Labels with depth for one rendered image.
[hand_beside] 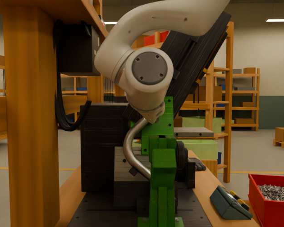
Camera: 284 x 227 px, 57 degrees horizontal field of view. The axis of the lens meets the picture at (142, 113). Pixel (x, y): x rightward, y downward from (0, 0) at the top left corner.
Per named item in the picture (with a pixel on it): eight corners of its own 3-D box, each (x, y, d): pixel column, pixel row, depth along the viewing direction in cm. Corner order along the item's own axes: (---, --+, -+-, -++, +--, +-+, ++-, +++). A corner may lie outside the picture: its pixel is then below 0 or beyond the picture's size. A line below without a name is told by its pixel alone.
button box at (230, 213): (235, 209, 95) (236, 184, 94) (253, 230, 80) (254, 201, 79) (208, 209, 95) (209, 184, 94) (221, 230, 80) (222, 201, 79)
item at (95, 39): (102, 76, 100) (101, 36, 99) (93, 72, 83) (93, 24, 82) (69, 76, 100) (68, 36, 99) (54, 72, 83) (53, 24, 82)
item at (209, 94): (206, 190, 351) (209, 7, 334) (115, 157, 533) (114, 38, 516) (230, 182, 384) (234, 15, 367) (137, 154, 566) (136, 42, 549)
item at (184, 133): (204, 133, 121) (204, 127, 120) (213, 139, 105) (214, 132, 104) (119, 133, 121) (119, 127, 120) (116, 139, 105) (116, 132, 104)
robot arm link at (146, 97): (115, 93, 57) (151, 117, 56) (110, 70, 44) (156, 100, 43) (138, 64, 58) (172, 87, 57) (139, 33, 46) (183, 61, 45)
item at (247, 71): (258, 131, 917) (260, 66, 901) (167, 130, 935) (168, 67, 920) (253, 129, 971) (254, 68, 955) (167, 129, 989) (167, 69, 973)
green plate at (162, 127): (171, 155, 99) (170, 101, 103) (174, 154, 91) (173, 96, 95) (141, 155, 99) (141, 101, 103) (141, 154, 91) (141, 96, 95)
